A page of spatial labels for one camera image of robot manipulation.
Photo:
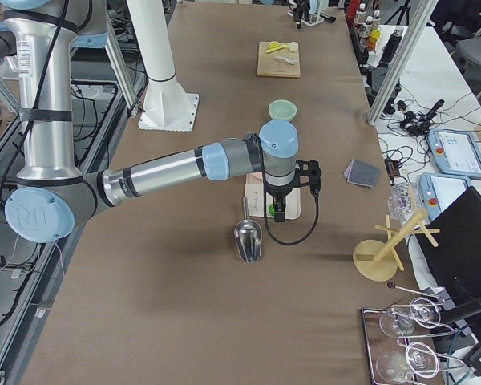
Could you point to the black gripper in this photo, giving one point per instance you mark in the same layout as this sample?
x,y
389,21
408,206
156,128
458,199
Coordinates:
x,y
277,192
297,10

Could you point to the white plastic spoon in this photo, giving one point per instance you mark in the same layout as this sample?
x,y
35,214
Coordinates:
x,y
286,60

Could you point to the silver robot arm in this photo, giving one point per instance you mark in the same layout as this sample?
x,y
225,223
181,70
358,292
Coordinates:
x,y
53,196

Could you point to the pink bowl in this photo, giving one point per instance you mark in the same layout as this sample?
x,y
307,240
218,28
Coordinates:
x,y
257,175

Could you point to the metal ice scoop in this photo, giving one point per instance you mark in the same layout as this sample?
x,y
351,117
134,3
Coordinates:
x,y
248,237

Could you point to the mint green bowl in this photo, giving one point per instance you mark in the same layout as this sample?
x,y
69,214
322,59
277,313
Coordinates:
x,y
282,109

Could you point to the clear plastic ice bag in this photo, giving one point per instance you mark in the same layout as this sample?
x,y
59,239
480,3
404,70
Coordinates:
x,y
404,200

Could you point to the cream plastic tray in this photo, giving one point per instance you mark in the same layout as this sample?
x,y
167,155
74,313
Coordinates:
x,y
254,190

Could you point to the lemon slices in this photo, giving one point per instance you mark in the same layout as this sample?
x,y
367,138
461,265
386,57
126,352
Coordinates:
x,y
272,44

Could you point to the yellow plastic knife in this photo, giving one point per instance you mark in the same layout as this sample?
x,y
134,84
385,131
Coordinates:
x,y
274,49

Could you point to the wooden cutting board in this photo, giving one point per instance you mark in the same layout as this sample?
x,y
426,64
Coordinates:
x,y
267,66

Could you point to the grey folded cloth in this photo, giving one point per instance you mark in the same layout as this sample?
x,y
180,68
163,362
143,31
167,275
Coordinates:
x,y
362,174

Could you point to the black bottle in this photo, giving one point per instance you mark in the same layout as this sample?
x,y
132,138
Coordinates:
x,y
391,47

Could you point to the wooden cup tree stand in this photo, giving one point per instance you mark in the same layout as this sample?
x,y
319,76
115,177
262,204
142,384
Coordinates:
x,y
379,261

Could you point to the lower teach pendant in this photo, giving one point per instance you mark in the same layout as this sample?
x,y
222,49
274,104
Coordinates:
x,y
439,191

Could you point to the teach pendant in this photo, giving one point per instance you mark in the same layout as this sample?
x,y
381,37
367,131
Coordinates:
x,y
455,152
439,191

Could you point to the upper wine glass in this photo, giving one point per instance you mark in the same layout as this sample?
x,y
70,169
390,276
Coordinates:
x,y
401,320

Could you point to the upper teach pendant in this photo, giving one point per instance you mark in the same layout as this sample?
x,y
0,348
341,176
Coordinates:
x,y
455,152

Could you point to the wine glass rack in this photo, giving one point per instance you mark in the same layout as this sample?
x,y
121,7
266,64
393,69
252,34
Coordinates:
x,y
377,343

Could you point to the black monitor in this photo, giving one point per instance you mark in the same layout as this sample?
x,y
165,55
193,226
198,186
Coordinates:
x,y
455,262

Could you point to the lower wine glass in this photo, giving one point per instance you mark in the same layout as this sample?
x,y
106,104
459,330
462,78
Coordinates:
x,y
413,365

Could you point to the white wire rack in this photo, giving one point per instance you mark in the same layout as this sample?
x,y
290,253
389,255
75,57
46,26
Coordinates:
x,y
315,14

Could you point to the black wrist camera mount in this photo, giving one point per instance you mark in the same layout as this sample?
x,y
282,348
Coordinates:
x,y
308,173

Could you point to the aluminium frame post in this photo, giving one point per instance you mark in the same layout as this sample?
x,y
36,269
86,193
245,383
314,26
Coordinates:
x,y
410,39

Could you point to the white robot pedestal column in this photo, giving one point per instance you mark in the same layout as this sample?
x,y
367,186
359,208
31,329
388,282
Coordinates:
x,y
166,105

